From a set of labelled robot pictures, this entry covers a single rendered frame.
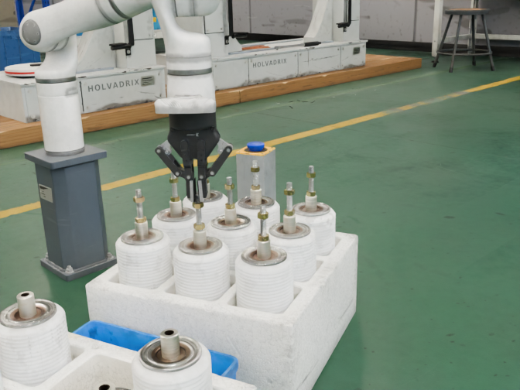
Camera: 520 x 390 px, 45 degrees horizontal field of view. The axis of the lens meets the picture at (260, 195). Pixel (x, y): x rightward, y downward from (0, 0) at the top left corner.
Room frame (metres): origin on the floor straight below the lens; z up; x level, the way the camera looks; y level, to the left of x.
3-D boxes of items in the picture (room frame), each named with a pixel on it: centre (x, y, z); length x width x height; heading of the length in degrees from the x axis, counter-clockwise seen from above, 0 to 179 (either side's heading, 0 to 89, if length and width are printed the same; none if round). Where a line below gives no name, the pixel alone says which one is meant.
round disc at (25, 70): (3.20, 1.12, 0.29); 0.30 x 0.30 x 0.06
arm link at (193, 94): (0.96, 0.11, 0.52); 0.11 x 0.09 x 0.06; 177
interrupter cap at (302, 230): (1.04, -0.05, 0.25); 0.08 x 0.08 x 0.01
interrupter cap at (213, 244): (0.98, 0.10, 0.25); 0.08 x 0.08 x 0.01
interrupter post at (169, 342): (0.65, 0.11, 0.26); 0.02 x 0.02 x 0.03
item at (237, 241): (1.09, 0.06, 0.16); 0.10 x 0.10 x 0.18
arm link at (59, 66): (1.47, 0.47, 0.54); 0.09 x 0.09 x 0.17; 65
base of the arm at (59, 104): (1.47, 0.47, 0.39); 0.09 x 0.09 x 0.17; 44
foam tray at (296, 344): (1.09, 0.06, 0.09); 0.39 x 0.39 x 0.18; 66
